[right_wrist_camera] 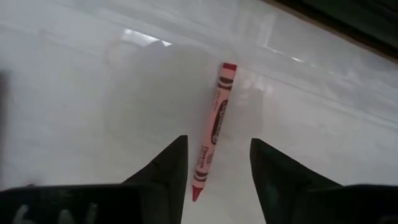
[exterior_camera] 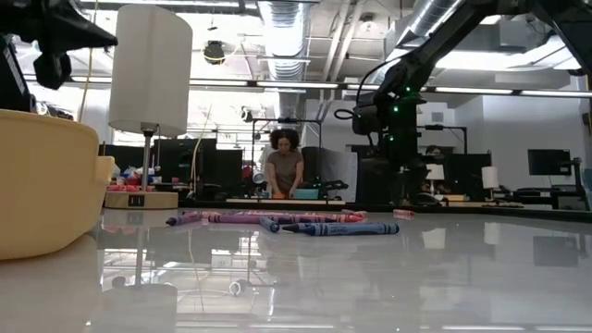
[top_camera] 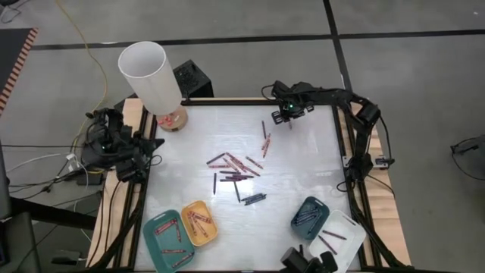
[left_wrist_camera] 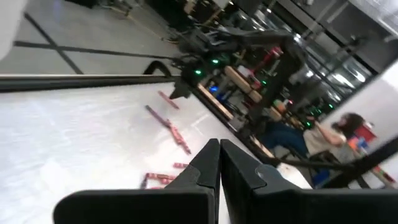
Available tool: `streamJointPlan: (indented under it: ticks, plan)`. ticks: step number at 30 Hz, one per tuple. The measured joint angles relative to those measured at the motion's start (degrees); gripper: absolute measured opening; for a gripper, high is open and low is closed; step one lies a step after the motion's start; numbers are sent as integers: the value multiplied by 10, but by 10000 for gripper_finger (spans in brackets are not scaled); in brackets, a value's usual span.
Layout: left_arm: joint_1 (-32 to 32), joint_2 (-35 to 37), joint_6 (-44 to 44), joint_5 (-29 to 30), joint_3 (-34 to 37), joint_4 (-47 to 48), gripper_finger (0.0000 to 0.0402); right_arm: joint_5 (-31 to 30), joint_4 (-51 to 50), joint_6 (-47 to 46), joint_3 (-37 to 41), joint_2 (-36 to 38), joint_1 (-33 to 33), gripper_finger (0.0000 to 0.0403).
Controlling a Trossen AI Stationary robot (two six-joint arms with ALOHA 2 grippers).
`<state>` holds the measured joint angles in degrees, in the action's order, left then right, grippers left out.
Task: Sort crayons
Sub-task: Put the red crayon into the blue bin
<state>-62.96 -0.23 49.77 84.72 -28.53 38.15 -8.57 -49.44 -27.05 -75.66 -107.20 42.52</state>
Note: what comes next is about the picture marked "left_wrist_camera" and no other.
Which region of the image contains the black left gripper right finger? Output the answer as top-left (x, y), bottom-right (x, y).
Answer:
top-left (220, 138), bottom-right (398, 224)

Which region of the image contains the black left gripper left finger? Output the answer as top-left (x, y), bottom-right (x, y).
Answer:
top-left (53, 138), bottom-right (221, 224)

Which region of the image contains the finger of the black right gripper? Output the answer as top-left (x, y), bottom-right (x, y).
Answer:
top-left (169, 81), bottom-right (192, 100)

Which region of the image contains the wooden workbench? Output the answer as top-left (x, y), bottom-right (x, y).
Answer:
top-left (223, 65), bottom-right (264, 103)

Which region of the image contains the person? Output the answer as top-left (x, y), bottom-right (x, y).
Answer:
top-left (261, 112), bottom-right (366, 162)

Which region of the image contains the red plastic bin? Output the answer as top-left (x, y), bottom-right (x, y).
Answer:
top-left (354, 123), bottom-right (377, 141)

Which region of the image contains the black arched frame handle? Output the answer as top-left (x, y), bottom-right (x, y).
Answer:
top-left (143, 60), bottom-right (172, 77)

